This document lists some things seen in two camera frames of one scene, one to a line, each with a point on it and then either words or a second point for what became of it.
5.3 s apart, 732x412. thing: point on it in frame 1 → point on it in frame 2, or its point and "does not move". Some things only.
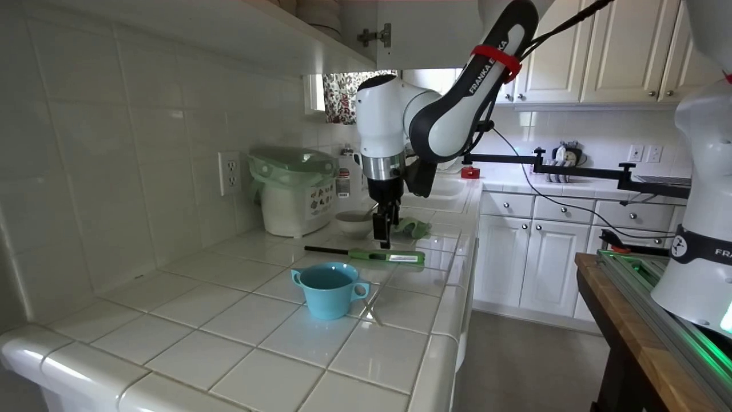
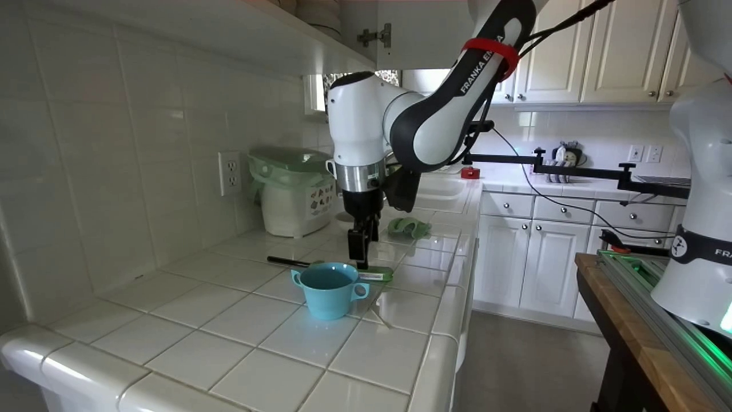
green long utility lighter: [376, 254] → [380, 276]
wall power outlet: [230, 174] does not move
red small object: [470, 173] does not move
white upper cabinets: [614, 54] does not move
